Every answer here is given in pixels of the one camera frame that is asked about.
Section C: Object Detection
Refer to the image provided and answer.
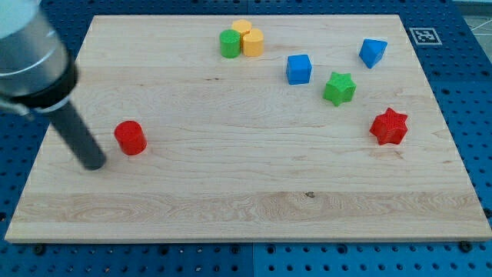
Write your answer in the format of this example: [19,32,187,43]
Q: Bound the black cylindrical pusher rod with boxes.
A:
[46,101,106,170]

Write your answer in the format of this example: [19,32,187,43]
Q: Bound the red cylinder block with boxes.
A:
[114,121,147,155]

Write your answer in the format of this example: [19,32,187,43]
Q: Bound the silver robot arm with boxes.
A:
[1,0,106,170]

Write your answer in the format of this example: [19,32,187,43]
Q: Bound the green cylinder block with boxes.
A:
[219,29,241,58]

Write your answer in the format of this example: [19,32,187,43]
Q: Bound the wooden board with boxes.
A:
[5,15,491,243]

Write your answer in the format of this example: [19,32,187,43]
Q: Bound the yellow cylinder block rear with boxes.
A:
[231,19,252,37]

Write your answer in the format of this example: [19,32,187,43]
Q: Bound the yellow cylinder block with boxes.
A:
[243,28,264,57]
[231,19,252,37]

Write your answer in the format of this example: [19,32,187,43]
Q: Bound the yellow cylinder block front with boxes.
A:
[243,28,264,57]

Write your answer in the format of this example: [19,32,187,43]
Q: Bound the blue cube block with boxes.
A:
[286,54,312,85]

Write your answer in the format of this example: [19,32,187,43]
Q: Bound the green star block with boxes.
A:
[323,72,357,106]

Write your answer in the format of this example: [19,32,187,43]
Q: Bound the blue triangular prism block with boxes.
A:
[359,38,387,68]

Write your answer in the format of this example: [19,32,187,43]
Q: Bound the red star block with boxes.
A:
[370,108,407,145]

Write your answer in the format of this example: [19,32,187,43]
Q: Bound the white fiducial marker tag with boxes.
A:
[409,27,442,45]

